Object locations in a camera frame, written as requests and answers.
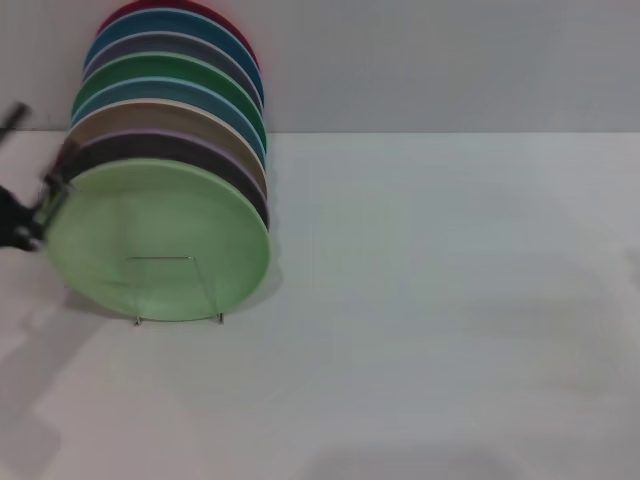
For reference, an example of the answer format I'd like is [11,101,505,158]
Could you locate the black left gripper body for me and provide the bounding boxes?
[0,185,47,253]

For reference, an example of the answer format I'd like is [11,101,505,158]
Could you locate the beige plate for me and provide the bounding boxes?
[66,99,270,201]

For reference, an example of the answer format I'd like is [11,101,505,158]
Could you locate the dark green plate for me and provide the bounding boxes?
[71,51,267,136]

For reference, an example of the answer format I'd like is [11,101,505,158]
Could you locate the deep blue plate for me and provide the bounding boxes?
[83,10,265,91]

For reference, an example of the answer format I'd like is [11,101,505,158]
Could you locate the grey plate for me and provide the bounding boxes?
[82,31,265,109]

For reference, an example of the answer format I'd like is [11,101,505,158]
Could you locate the red plate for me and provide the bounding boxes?
[96,0,262,66]

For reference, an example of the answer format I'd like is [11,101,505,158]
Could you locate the clear wire plate rack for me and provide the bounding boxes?
[124,255,226,327]

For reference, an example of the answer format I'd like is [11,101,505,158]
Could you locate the light green plate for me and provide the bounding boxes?
[45,158,273,323]

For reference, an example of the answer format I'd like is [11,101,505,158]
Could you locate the purple plate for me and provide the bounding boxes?
[63,128,272,232]

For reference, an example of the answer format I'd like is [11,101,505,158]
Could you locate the light blue plate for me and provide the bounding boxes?
[70,76,269,157]

